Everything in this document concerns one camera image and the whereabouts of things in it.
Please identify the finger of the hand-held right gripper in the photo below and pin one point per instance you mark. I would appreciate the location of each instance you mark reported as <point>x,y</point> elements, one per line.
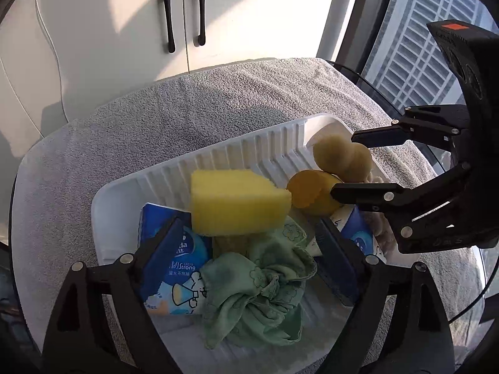
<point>362,194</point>
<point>374,137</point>

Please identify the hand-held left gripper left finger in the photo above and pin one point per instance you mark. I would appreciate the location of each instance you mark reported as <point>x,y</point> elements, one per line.
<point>167,255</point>

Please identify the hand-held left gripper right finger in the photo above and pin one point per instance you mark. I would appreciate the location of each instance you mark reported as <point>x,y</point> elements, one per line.
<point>337,265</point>

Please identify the blue tissue packet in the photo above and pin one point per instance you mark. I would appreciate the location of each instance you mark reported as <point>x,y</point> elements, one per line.
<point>183,272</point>
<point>360,235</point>

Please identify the tan peanut-shaped sponge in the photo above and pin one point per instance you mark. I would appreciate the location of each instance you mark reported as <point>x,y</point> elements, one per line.
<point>335,156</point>

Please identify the yellow round sponge ball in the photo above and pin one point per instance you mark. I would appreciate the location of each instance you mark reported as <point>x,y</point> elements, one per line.
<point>310,194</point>

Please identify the green knotted cloth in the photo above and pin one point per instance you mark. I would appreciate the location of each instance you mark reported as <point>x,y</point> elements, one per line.
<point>257,296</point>

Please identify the large yellow sponge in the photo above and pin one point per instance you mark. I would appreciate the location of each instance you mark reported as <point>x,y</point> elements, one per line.
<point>237,202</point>

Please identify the white ribbed plastic tray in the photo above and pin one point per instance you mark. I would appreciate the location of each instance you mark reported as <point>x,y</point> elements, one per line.
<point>241,152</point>

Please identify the black round glass table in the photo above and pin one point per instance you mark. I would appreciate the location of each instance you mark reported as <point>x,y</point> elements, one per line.
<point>436,159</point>

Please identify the gray towel mat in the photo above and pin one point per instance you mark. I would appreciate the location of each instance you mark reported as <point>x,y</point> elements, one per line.
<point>218,97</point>

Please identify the white lower cabinet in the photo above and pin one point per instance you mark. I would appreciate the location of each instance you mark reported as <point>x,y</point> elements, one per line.
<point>97,27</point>

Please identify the black window frame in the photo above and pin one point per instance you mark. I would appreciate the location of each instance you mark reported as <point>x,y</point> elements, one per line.
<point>353,15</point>

